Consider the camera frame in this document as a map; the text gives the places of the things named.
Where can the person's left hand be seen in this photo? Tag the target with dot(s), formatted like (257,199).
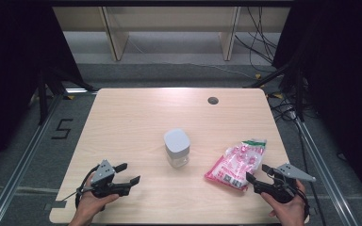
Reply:
(89,205)

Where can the pink and white plastic bag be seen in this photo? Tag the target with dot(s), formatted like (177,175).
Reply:
(237,163)

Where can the person's right hand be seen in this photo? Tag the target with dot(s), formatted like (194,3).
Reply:
(290,212)

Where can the black metal stand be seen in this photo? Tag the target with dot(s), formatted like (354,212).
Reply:
(42,100)
(300,94)

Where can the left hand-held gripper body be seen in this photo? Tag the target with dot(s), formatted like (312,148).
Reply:
(106,171)

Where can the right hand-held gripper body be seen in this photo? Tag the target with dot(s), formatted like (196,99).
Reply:
(290,172)

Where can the black curtain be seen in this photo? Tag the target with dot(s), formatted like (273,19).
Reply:
(345,78)
(9,62)

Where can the long metal floor rail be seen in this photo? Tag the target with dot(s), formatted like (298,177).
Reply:
(326,175)
(15,175)

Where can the clear jar with white lid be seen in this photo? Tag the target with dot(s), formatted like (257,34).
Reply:
(177,144)

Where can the yellow floor tape piece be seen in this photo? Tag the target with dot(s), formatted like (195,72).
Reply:
(258,76)
(278,95)
(71,97)

